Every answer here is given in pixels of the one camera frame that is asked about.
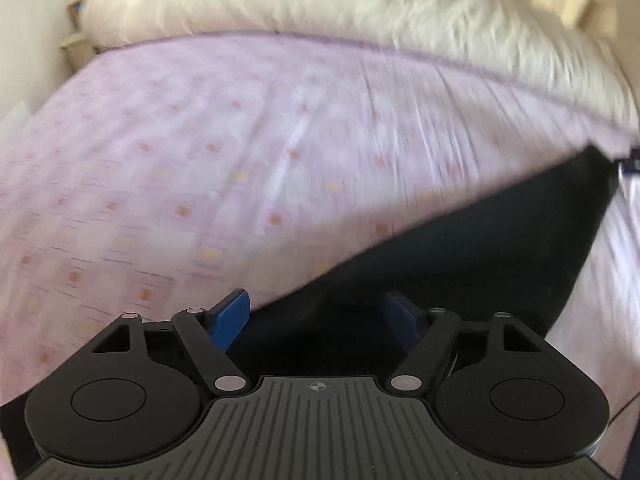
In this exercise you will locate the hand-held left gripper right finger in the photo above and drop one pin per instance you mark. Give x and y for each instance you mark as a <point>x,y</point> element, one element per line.
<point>400,321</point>

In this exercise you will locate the white duvet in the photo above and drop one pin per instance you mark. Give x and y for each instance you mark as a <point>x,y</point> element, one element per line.
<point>350,5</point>

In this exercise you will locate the wooden picture frame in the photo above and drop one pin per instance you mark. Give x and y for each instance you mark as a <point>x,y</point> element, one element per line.
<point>76,12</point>

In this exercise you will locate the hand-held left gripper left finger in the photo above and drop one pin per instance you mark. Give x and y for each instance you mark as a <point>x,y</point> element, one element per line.
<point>233,314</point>

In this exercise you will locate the pink patterned bed sheet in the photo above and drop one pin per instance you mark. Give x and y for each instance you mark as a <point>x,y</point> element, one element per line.
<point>200,160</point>

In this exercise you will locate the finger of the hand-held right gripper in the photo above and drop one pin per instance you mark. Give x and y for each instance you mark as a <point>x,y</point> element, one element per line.
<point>631,162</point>

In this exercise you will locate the black pants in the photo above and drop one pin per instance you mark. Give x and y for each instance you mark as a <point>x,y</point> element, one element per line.
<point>450,250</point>

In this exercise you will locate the cream nightstand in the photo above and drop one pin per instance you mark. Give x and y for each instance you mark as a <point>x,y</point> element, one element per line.
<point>79,49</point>

